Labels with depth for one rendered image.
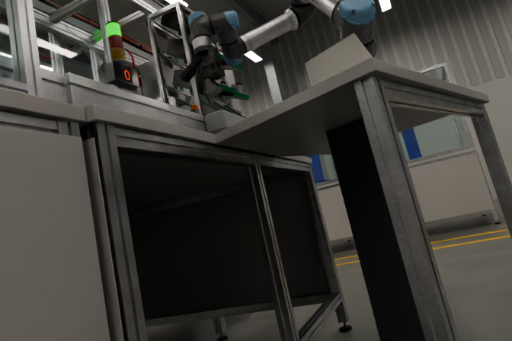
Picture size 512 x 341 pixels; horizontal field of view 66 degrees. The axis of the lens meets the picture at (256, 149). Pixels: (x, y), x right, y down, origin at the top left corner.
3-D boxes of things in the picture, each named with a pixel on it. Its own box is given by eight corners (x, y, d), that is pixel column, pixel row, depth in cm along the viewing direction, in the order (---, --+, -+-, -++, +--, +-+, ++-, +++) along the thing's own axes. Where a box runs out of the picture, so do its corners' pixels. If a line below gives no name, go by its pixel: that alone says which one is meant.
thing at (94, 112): (312, 163, 209) (311, 157, 209) (96, 119, 72) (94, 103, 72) (110, 218, 259) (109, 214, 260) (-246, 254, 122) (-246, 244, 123)
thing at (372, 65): (490, 101, 145) (487, 94, 145) (375, 69, 79) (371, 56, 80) (333, 154, 191) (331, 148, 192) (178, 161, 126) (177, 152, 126)
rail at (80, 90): (254, 153, 159) (248, 128, 161) (75, 119, 78) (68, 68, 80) (242, 157, 161) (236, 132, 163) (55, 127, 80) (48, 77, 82)
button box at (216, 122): (252, 135, 144) (249, 119, 145) (225, 126, 124) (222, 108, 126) (235, 140, 146) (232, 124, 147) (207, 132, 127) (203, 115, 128)
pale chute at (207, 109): (248, 133, 179) (252, 125, 178) (231, 131, 168) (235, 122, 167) (206, 106, 192) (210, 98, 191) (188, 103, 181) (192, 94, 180)
